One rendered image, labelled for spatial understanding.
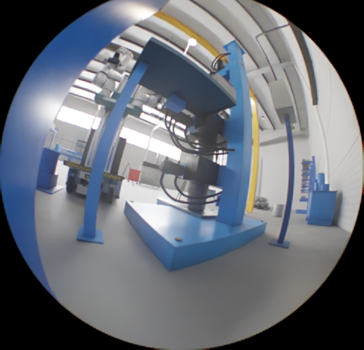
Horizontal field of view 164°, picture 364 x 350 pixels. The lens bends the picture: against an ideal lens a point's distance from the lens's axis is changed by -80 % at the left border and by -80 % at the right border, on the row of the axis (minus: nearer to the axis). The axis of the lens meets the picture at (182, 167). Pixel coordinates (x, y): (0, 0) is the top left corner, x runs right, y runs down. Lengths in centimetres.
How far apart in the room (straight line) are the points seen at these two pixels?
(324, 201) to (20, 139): 295
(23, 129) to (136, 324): 38
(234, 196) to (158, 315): 87
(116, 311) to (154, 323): 9
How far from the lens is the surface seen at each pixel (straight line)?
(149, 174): 915
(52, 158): 142
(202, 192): 129
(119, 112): 66
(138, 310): 39
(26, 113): 16
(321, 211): 282
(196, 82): 92
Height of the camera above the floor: 33
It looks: 9 degrees up
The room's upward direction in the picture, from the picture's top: 11 degrees clockwise
